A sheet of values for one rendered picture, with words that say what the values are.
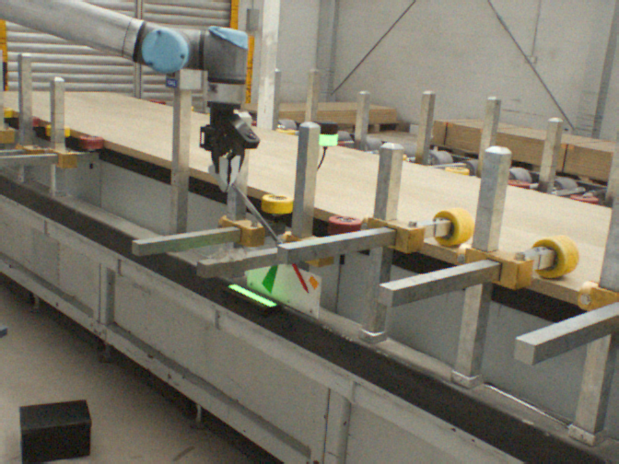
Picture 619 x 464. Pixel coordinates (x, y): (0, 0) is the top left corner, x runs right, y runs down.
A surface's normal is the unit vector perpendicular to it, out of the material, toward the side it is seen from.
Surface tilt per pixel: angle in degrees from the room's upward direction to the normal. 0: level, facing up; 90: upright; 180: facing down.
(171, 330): 90
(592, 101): 90
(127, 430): 0
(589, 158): 90
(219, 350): 90
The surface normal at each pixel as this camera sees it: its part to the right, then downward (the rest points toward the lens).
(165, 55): 0.11, 0.28
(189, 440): 0.07, -0.96
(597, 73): -0.75, 0.11
